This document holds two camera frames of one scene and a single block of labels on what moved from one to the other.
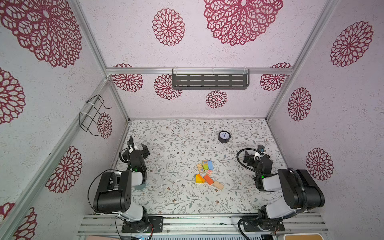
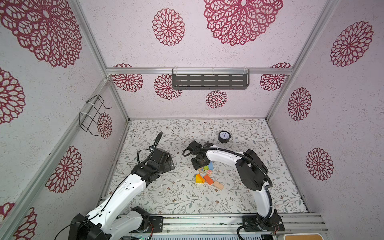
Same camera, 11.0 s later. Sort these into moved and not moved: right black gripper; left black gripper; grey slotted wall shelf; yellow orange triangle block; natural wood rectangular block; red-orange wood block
Moved: left black gripper; right black gripper
Not moved: grey slotted wall shelf; yellow orange triangle block; natural wood rectangular block; red-orange wood block
